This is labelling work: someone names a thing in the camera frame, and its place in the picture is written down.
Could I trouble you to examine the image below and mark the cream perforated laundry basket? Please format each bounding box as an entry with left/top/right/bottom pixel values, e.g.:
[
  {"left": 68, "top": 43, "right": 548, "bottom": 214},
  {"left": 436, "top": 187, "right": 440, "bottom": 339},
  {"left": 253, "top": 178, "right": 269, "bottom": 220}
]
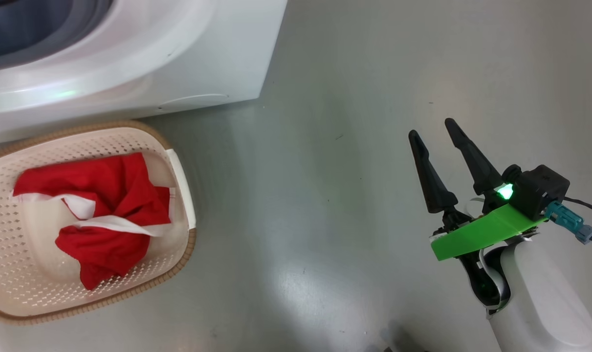
[{"left": 0, "top": 121, "right": 197, "bottom": 326}]

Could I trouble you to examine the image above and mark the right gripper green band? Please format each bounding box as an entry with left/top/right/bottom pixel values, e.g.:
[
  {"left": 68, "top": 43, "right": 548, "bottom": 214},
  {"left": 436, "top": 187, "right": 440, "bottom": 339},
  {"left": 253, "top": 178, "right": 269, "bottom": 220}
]
[{"left": 408, "top": 118, "right": 548, "bottom": 261}]

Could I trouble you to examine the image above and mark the grey rubber door seal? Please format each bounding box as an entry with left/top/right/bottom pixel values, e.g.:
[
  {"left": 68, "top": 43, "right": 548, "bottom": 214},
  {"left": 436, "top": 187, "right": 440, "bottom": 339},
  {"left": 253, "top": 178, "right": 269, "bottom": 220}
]
[{"left": 0, "top": 0, "right": 115, "bottom": 74}]

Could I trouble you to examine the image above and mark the white washing machine body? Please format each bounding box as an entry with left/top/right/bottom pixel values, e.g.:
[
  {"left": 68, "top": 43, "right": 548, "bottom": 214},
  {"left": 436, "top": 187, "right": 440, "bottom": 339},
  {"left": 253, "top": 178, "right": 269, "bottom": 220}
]
[{"left": 0, "top": 0, "right": 289, "bottom": 146}]

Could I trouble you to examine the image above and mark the teal right camera connector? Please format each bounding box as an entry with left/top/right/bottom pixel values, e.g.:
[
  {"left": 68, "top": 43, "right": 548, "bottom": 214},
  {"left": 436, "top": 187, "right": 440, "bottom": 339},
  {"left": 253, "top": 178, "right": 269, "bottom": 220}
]
[{"left": 545, "top": 201, "right": 592, "bottom": 245}]

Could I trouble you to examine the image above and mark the red garment with white trim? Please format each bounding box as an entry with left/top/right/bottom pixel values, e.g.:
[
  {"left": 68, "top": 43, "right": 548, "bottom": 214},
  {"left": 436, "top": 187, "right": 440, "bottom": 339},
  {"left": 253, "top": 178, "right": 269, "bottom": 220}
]
[{"left": 12, "top": 153, "right": 174, "bottom": 291}]

